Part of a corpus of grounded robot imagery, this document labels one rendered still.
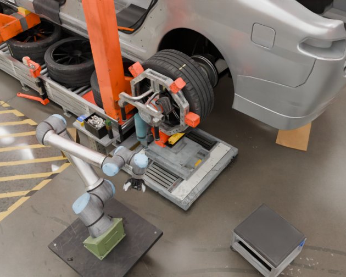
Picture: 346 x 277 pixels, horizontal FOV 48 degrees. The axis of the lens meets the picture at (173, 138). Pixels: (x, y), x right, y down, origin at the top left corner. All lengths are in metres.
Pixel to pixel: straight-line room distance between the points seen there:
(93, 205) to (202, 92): 1.14
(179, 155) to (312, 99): 1.30
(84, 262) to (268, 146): 2.08
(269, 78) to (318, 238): 1.39
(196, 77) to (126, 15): 1.68
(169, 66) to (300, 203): 1.66
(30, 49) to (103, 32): 1.90
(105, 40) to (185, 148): 1.24
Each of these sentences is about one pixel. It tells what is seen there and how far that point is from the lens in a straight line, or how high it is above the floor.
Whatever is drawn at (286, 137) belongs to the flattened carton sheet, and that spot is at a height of 0.01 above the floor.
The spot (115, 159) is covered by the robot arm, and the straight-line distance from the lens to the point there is 2.45.
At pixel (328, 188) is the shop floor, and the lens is 3.77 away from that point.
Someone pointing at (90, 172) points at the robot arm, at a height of 0.71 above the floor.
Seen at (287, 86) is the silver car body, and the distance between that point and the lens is 2.80.
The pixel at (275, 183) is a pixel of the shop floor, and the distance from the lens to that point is 3.67.
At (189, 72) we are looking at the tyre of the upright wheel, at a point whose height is 1.13.
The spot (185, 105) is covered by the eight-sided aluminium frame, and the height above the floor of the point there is 0.97.
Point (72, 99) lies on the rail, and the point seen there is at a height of 0.34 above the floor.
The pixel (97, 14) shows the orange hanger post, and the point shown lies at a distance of 2.86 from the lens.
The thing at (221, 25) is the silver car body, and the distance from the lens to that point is 2.85.
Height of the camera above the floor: 2.85
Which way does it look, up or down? 46 degrees down
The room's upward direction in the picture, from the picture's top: 2 degrees counter-clockwise
